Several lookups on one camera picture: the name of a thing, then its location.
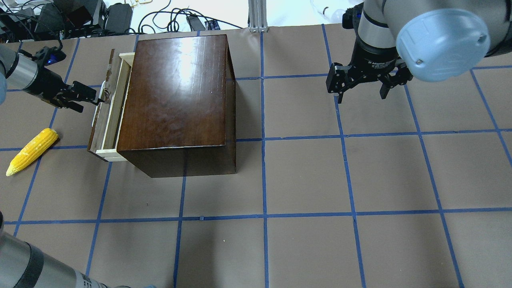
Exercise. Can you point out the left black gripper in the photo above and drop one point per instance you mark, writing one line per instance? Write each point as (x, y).
(43, 84)

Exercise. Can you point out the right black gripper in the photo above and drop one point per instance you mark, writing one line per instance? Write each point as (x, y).
(374, 59)

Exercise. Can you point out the light wood drawer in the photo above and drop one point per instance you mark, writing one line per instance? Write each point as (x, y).
(107, 120)

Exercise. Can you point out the yellow corn cob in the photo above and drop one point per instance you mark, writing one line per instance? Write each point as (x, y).
(32, 150)

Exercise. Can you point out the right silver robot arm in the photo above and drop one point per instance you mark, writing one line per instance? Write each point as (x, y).
(430, 40)

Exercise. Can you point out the black electronics box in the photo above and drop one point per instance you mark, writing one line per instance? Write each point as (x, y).
(60, 15)

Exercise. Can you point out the black power adapter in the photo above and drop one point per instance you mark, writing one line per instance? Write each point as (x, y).
(118, 18)

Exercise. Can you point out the dark brown wooden cabinet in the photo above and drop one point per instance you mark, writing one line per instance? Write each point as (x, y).
(179, 116)

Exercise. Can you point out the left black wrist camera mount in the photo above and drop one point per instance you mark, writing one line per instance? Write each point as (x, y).
(48, 56)

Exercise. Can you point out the aluminium frame post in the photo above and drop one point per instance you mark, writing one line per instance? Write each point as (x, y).
(257, 15)

